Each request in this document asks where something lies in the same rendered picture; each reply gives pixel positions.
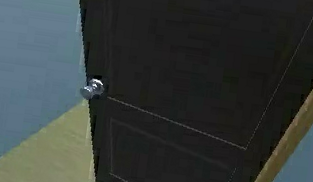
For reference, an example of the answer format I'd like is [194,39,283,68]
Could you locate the dark brown room door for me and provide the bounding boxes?
[48,0,313,182]

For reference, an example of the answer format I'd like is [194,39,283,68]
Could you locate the silver round door knob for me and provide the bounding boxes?
[78,74,107,103]

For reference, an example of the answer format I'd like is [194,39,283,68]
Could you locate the light wooden door frame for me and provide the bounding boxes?
[237,1,313,182]

